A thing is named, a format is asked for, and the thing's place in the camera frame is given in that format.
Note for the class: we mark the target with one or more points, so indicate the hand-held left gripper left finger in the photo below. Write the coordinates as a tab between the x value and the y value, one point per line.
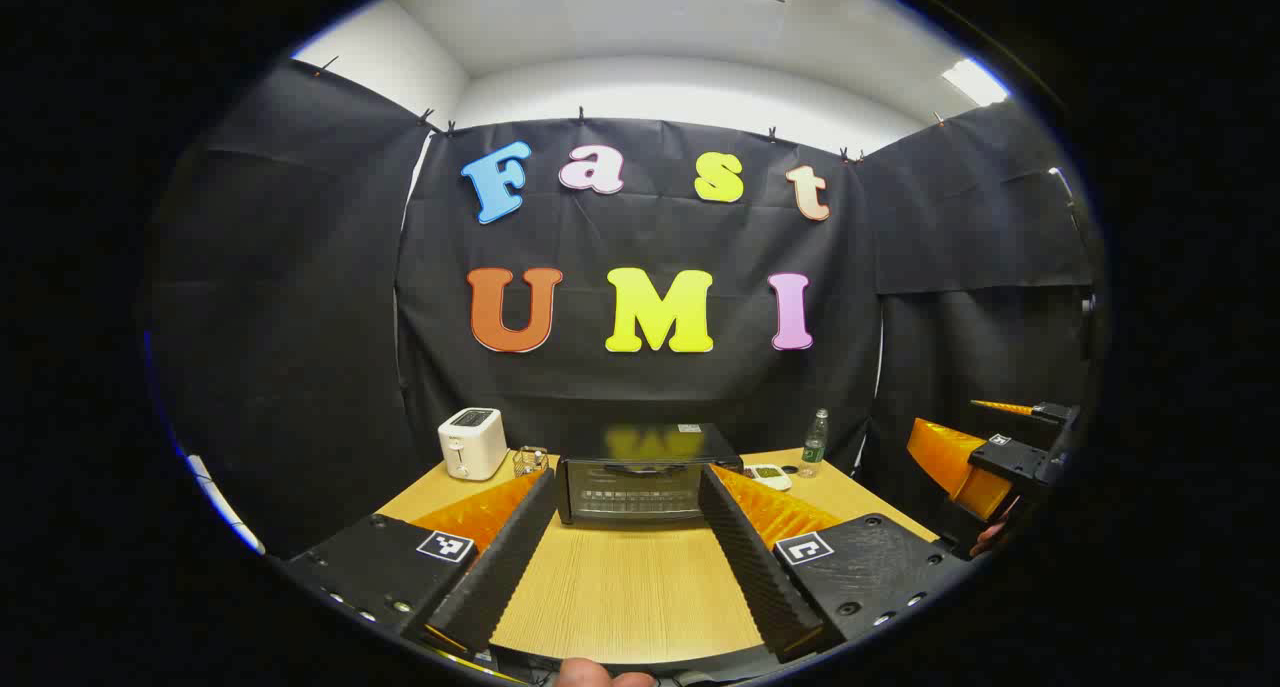
500	577

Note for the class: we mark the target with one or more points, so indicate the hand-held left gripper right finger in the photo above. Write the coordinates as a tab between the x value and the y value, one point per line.
755	577

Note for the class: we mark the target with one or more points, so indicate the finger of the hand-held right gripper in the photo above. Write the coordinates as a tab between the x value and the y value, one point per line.
1050	413
950	462

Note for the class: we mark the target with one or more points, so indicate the black electric oven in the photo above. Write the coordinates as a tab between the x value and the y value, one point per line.
640	487

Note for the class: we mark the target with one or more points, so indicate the white divided snack plate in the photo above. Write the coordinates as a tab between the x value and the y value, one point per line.
770	477

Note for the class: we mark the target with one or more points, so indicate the clear glass cup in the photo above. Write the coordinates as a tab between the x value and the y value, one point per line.
530	462

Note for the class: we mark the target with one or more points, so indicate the white toaster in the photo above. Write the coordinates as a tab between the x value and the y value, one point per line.
472	445

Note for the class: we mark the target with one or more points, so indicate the clear plastic water bottle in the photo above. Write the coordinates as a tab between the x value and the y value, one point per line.
814	452

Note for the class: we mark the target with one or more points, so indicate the black backdrop cloth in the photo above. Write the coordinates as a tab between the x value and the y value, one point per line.
300	317

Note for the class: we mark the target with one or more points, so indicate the ceiling light panel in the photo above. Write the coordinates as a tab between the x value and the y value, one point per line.
975	82

